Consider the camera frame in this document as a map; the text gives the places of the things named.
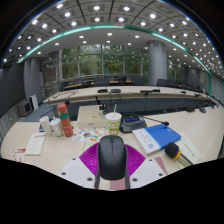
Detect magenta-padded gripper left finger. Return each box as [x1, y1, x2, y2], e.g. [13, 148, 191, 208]
[59, 143, 101, 190]

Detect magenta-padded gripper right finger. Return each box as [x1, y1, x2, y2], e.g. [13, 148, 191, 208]
[125, 143, 168, 190]

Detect black computer mouse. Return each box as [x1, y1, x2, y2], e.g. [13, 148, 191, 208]
[96, 134, 129, 182]

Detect pink printed mouse pad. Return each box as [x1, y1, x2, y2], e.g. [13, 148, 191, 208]
[109, 155, 169, 192]

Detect blue and white book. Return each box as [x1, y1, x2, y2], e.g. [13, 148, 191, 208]
[132, 123, 182, 156]

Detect black handheld microphone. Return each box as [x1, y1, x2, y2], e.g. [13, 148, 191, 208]
[164, 142, 194, 167]

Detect colourful printed leaflet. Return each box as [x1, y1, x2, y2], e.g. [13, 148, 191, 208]
[71, 128, 105, 144]

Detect white lidded mug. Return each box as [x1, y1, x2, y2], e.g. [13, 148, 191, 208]
[49, 117, 64, 138]

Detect white printed document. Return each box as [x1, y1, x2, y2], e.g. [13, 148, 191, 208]
[24, 132, 47, 157]

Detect dark conference microphone unit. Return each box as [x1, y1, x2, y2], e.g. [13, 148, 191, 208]
[119, 113, 148, 134]

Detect red drink bottle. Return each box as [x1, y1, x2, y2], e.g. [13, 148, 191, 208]
[56, 103, 74, 138]

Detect white paper sheet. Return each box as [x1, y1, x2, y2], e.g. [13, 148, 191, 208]
[174, 131, 203, 164]

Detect cream cardboard box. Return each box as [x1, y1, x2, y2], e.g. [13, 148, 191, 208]
[76, 104, 108, 129]

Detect long curved conference desk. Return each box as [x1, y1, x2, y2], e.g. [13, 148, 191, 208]
[43, 85, 216, 116]

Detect dark office chairs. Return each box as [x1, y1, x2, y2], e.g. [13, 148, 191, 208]
[61, 75, 205, 94]

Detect round ceiling lights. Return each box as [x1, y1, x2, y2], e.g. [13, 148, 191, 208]
[3, 2, 224, 73]

